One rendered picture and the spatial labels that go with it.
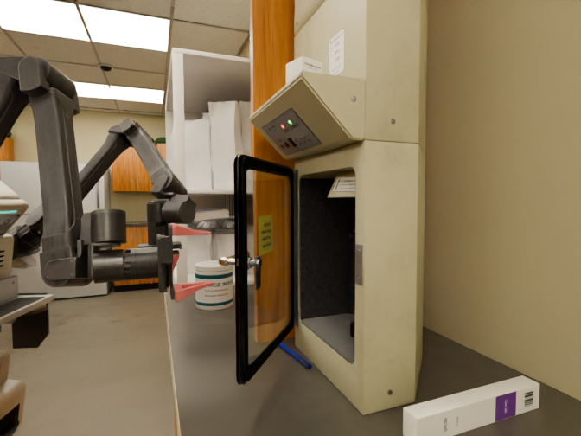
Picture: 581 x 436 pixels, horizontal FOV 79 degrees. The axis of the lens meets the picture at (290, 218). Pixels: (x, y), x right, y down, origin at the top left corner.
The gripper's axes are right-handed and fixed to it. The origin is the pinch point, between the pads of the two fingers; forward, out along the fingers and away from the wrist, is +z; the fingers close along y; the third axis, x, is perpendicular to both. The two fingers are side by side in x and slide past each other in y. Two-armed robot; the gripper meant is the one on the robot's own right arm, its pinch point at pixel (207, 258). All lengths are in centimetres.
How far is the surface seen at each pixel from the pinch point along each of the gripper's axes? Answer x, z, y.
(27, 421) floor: 179, -84, -116
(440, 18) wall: 9, 67, 61
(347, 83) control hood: -19.5, 20.2, 29.4
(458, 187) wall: 2, 67, 14
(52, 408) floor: 189, -73, -116
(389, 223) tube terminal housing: -19.2, 28.3, 6.5
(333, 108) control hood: -19.5, 17.6, 25.2
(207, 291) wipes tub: 50, 7, -19
